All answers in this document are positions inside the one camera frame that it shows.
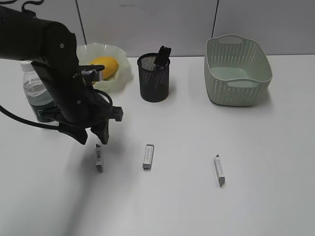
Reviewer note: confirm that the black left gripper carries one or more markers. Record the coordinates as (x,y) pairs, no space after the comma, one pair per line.
(80,106)

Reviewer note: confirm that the grey white eraser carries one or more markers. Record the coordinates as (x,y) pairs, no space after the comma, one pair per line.
(98,162)
(148,157)
(219,170)

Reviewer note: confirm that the yellow mango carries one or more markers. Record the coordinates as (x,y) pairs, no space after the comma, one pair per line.
(110,66)

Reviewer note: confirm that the clear water bottle green label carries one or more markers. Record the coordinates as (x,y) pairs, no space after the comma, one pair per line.
(36,93)

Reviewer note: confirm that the black marker pen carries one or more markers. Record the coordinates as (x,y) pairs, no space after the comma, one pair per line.
(156,72)
(158,59)
(165,56)

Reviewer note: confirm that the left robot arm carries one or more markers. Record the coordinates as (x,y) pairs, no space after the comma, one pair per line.
(51,49)

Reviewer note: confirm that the translucent green wavy plate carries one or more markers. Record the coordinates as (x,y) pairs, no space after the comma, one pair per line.
(117,72)

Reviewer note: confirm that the black mesh pen holder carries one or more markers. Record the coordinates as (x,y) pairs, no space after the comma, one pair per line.
(154,83)

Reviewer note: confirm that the light green plastic basket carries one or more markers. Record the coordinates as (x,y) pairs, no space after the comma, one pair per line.
(236,71)

